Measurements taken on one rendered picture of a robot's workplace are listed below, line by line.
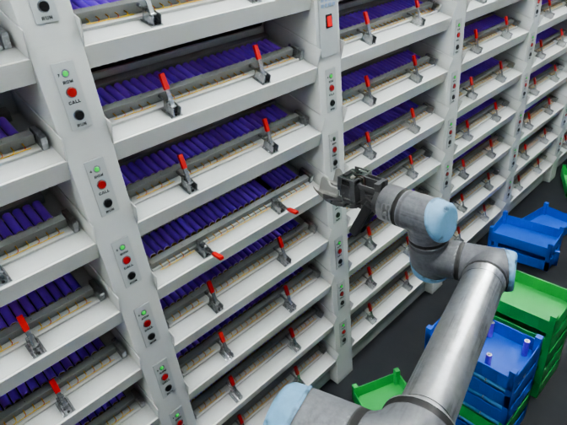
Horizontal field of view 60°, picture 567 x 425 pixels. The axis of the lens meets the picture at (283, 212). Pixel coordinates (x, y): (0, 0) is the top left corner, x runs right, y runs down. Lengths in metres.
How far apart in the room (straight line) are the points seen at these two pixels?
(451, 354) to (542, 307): 1.17
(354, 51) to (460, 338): 0.90
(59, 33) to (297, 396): 0.72
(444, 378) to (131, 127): 0.75
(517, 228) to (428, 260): 1.74
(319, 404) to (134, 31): 0.75
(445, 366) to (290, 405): 0.26
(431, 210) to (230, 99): 0.52
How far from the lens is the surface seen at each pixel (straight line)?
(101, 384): 1.30
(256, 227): 1.35
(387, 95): 1.69
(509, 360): 1.79
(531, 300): 2.03
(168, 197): 1.16
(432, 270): 1.18
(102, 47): 1.00
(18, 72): 0.96
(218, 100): 1.16
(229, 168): 1.25
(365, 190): 1.18
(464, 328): 0.93
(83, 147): 1.01
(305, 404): 0.76
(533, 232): 2.87
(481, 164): 2.52
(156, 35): 1.06
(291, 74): 1.31
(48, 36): 0.96
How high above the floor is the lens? 1.60
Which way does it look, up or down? 31 degrees down
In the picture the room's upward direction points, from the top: 7 degrees counter-clockwise
